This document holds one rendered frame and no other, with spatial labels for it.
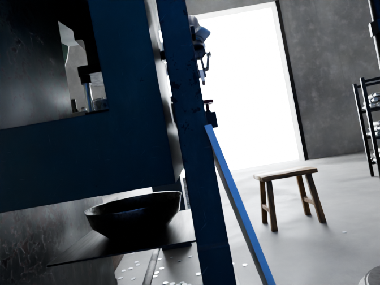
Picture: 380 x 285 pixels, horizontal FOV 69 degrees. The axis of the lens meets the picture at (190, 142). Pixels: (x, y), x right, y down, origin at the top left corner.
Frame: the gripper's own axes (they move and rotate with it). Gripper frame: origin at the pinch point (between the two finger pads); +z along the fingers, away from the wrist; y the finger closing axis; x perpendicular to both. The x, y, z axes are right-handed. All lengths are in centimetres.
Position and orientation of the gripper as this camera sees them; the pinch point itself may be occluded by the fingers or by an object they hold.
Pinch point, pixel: (202, 77)
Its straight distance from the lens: 125.8
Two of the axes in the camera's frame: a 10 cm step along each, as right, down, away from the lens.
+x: -0.9, -4.5, -8.9
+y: -9.8, 1.8, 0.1
